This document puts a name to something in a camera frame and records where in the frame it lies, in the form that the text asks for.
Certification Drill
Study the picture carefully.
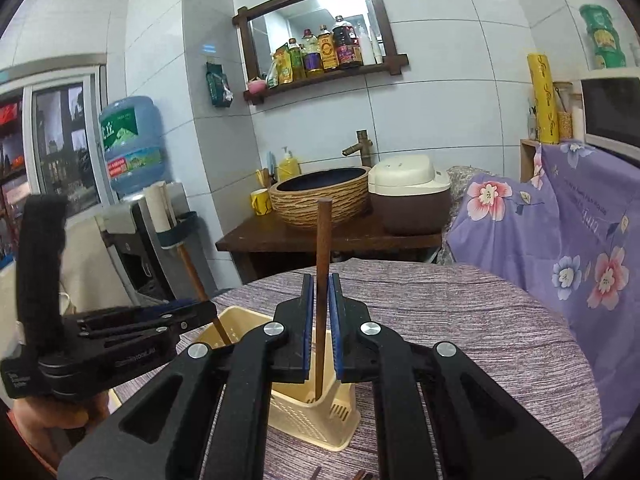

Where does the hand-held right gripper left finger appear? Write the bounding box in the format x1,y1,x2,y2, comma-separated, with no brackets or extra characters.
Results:
57,272,316,480

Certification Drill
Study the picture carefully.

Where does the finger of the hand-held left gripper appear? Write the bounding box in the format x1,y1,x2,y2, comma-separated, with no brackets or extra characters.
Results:
75,298,201,325
89,301,218,345

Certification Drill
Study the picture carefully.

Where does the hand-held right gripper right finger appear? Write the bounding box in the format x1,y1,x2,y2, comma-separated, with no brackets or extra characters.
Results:
327,272,583,480

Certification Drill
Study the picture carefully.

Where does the cream plastic utensil holder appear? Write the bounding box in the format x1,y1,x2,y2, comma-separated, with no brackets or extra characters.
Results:
200,306,362,452

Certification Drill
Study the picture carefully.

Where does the person's left hand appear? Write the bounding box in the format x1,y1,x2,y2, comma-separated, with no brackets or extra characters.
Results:
7,392,111,476

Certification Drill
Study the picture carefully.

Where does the grey water dispenser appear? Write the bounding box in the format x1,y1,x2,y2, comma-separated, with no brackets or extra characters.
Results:
95,190,188,303

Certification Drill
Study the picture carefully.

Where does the dark blue holder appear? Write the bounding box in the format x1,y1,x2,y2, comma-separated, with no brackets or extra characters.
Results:
155,211,201,250

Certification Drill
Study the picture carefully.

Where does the dark wooden counter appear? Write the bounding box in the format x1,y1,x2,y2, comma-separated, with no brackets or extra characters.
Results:
216,207,443,286

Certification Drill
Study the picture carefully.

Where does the white paper roll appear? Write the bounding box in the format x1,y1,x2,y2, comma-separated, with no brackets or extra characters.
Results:
144,182,177,233

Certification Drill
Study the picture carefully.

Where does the woven brown basin sink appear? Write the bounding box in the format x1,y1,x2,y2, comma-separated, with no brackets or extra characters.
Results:
269,166,373,227

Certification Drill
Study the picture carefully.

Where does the glass door display cabinet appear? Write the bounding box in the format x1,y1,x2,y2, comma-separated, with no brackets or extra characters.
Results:
0,52,118,281

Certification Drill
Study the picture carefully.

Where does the yellow mug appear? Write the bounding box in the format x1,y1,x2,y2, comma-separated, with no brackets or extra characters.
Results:
250,188,273,217

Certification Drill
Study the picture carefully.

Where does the white and brown rice cooker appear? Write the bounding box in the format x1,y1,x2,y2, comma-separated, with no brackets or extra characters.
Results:
368,155,453,236

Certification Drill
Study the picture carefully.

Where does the blue water jug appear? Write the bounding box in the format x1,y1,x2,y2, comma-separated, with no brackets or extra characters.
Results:
99,96,168,195

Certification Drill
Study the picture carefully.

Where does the yellow soap bottle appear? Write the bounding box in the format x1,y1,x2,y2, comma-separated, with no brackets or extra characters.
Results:
278,147,302,182

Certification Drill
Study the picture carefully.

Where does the bronze faucet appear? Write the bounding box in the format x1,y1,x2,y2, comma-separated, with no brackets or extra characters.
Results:
342,131,375,167

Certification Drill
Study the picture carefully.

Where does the light wooden box shelf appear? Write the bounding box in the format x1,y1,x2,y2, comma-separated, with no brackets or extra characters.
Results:
520,138,543,183

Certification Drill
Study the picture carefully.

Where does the yellow green snack packet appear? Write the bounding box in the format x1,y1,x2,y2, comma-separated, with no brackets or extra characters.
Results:
272,42,293,86

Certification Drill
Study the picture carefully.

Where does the green glass bottle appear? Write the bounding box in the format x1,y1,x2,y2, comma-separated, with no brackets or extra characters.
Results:
289,37,307,81

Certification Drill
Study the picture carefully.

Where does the purple floral cloth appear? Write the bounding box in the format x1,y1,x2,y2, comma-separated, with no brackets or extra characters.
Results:
445,141,640,461

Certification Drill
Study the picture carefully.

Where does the yellow cooking oil bottle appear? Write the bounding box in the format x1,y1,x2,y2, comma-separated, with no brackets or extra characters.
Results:
300,27,325,78

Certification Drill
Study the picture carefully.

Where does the brown bottle with orange label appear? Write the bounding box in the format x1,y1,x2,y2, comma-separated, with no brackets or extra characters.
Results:
317,25,340,71

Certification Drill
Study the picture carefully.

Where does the white plastic bottle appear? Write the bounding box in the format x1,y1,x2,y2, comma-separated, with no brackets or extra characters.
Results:
357,27,385,66

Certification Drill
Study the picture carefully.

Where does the dark soy sauce bottle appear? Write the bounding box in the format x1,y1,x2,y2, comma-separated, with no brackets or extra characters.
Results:
331,15,363,68

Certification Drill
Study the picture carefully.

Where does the yellow cling film box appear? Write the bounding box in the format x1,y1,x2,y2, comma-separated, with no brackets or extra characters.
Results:
526,52,560,145

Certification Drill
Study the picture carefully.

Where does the glass jar of grains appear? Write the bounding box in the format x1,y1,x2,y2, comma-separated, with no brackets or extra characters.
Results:
552,81,576,142

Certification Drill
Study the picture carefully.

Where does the white microwave oven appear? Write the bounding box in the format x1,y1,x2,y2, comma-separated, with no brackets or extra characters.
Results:
580,66,640,161

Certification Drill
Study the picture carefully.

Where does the green instant noodle cup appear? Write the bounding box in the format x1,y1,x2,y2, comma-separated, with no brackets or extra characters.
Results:
586,27,621,52
579,4,615,31
592,47,627,70

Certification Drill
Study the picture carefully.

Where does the green packet on wall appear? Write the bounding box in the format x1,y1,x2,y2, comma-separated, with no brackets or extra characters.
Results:
205,60,234,109

